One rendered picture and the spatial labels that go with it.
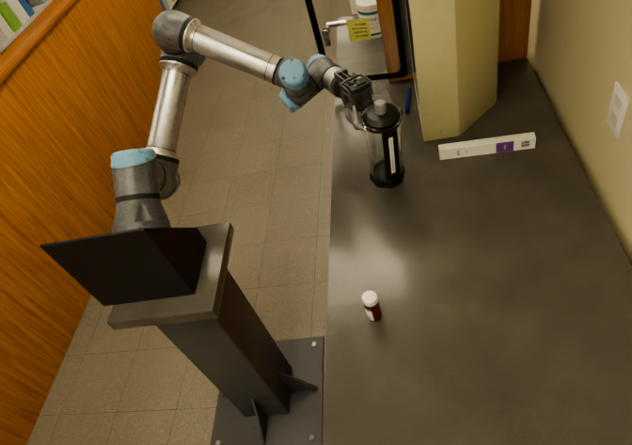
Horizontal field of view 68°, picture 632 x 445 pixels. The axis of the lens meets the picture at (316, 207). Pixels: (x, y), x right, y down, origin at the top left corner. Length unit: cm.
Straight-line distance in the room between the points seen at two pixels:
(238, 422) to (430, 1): 175
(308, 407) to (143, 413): 78
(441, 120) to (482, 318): 64
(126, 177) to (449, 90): 93
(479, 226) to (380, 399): 52
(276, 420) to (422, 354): 115
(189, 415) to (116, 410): 38
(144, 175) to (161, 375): 138
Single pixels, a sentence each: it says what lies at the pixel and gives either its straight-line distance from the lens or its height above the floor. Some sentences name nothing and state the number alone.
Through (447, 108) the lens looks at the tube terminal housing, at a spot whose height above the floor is 105.
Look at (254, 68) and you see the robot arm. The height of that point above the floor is 134.
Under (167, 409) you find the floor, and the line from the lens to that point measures 240.
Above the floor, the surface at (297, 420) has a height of 2.
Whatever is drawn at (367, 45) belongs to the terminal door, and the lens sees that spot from 172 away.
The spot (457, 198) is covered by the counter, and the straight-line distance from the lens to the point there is 137.
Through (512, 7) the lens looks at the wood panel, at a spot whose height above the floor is 114.
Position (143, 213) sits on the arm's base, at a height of 118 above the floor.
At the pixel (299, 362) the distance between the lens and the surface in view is 221.
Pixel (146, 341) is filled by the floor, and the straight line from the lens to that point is 265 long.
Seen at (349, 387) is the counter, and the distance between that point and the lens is 110.
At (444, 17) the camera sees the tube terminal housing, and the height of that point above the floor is 134.
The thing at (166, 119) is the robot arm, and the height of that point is 124.
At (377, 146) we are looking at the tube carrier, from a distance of 125.
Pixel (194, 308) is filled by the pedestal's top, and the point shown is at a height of 94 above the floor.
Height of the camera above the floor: 194
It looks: 45 degrees down
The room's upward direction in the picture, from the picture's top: 20 degrees counter-clockwise
